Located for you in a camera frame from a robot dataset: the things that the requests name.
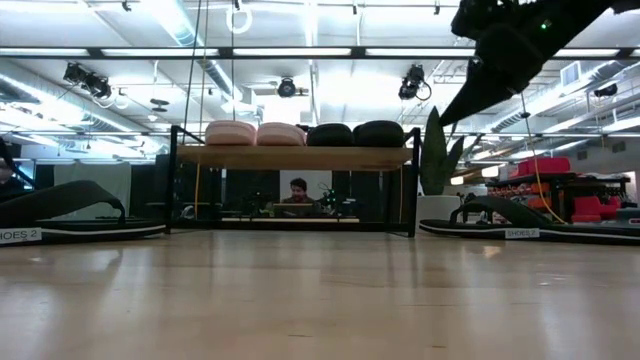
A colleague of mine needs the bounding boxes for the person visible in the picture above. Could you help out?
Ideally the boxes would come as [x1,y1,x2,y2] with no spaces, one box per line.
[281,176,317,206]

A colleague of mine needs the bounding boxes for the red box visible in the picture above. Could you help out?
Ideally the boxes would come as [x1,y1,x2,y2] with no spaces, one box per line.
[517,156,572,176]

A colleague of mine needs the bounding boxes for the pink slide sandal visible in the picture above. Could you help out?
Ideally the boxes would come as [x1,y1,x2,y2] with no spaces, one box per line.
[204,119,258,147]
[256,121,308,147]

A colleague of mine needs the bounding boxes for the wooden shelf black metal frame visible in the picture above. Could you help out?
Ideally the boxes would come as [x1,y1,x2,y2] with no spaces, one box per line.
[167,124,422,239]

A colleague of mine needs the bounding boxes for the white curtain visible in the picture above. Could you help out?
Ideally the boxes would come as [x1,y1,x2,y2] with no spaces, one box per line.
[52,161,133,220]

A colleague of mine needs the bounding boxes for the black flip-flop sandal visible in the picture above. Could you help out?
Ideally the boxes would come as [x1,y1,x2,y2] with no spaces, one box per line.
[0,179,169,247]
[418,194,640,247]

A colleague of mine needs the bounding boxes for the white ring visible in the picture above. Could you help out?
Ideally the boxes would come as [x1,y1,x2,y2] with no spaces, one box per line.
[224,3,254,36]

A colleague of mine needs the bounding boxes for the black storage rack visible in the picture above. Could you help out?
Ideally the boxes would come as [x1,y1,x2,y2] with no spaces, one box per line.
[487,172,632,224]

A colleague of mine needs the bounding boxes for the black slide sandal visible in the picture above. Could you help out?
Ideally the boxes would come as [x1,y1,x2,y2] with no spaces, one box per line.
[305,122,356,148]
[352,119,406,148]

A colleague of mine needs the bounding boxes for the red stool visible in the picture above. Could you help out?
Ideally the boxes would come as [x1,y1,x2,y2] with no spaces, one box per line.
[571,195,624,224]

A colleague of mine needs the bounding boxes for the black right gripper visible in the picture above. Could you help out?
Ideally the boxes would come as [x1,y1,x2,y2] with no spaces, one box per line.
[438,0,551,127]

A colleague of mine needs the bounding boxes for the black hanging cable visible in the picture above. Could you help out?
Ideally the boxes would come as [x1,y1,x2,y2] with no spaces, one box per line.
[181,0,202,132]

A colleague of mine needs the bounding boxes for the laptop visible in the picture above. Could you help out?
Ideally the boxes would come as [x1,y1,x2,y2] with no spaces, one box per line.
[272,202,315,218]

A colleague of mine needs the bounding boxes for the yellow hanging cable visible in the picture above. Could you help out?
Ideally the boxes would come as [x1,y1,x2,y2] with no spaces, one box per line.
[519,92,570,225]

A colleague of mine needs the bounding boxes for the potted plant white pot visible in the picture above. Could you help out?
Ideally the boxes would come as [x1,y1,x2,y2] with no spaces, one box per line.
[416,105,484,225]

